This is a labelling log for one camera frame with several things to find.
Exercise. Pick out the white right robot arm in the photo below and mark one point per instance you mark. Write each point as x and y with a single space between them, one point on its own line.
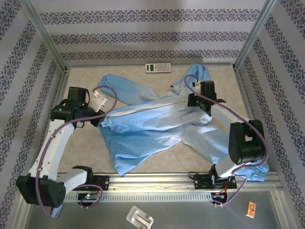
245 143

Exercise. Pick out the circuit board with green light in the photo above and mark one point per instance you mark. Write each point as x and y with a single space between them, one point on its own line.
88 196

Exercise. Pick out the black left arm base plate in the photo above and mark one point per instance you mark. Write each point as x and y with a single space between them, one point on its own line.
102 182

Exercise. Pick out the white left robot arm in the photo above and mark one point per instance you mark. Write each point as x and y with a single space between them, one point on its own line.
57 148

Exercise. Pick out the small blue cloth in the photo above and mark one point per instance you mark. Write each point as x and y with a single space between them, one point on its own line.
57 212

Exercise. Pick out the silver metal bracket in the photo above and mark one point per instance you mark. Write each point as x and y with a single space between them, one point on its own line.
139 218

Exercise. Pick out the light blue zip jacket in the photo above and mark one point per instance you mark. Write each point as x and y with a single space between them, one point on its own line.
147 124

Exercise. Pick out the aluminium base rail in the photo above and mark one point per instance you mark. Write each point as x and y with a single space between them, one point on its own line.
155 182

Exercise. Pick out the aluminium side rail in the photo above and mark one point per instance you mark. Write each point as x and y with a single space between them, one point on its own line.
59 83

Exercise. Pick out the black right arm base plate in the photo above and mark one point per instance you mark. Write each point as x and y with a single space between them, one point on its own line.
202 182

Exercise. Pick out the small orange printed box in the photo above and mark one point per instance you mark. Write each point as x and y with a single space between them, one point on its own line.
252 209

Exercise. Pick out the aluminium frame post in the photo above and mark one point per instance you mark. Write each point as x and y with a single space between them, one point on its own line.
257 33
45 33

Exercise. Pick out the white calculator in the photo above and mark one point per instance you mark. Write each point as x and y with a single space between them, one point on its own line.
158 68

